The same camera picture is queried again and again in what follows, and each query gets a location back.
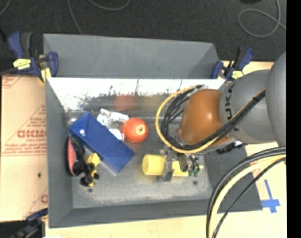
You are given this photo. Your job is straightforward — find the grey metal bin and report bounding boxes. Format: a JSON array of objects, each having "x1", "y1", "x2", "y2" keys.
[{"x1": 43, "y1": 33, "x2": 263, "y2": 228}]

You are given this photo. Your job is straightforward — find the red apple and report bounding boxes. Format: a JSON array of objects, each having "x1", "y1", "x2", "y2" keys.
[{"x1": 122, "y1": 117, "x2": 150, "y2": 144}]

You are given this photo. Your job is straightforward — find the blue flat box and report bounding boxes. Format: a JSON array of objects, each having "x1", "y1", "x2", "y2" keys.
[{"x1": 68, "y1": 112, "x2": 136, "y2": 173}]

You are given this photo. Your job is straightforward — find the crumpled silver and white packet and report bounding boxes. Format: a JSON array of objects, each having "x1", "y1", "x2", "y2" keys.
[{"x1": 96, "y1": 108, "x2": 130, "y2": 141}]

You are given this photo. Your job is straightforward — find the yellow toy vehicle black wheels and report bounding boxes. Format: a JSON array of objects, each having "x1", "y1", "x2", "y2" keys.
[{"x1": 80, "y1": 152, "x2": 102, "y2": 187}]

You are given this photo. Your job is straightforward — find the red and black round disc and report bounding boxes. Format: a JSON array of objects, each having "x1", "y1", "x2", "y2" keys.
[{"x1": 65, "y1": 135, "x2": 86, "y2": 177}]

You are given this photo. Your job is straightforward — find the brown cardboard board red print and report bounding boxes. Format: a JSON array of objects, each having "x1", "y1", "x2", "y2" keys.
[{"x1": 0, "y1": 73, "x2": 49, "y2": 223}]

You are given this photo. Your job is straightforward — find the black cylinder on white bracket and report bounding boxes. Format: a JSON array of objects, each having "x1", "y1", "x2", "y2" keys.
[{"x1": 216, "y1": 140, "x2": 243, "y2": 155}]

